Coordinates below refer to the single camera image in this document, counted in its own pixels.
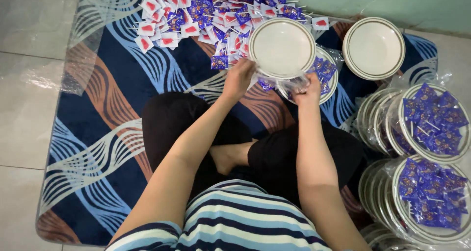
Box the person's right hand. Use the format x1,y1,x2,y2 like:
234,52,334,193
292,73,322,107

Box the person's left hand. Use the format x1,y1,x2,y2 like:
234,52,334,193
222,58,257,101

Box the clear plastic bag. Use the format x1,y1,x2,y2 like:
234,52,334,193
257,44,345,105

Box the white plate with brown rim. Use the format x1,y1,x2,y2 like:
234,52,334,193
248,17,317,80

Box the bunch of blue wrapped lollipops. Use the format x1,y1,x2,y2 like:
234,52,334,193
308,57,338,96

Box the white plate holding blue lollipops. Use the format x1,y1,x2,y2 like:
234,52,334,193
276,46,339,105

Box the pile of red and blue lollipops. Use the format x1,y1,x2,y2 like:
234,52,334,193
127,0,355,71

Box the stack of empty white plates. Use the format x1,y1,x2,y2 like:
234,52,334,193
342,17,406,81

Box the person's black trousers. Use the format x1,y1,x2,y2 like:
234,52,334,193
142,92,366,208

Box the person's bare foot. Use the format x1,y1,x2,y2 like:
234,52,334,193
209,139,259,176

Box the person's striped shirt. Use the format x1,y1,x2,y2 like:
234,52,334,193
105,179,333,251

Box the stacks of bagged lollipop plates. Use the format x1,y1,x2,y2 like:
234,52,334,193
355,73,471,251

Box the blue and brown patterned rug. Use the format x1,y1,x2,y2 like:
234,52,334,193
36,0,439,246

